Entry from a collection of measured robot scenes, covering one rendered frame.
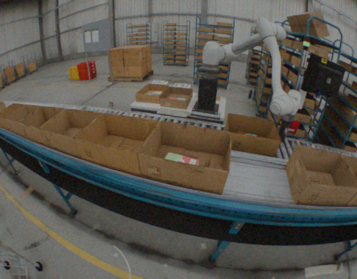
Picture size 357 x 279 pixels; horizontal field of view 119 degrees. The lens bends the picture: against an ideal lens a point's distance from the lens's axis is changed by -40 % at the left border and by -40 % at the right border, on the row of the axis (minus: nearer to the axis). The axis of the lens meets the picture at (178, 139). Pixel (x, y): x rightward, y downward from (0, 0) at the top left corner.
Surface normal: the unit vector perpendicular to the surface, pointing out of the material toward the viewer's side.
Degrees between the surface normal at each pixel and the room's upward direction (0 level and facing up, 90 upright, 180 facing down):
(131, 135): 89
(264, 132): 89
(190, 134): 89
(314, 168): 89
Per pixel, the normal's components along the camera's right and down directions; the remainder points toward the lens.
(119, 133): -0.26, 0.56
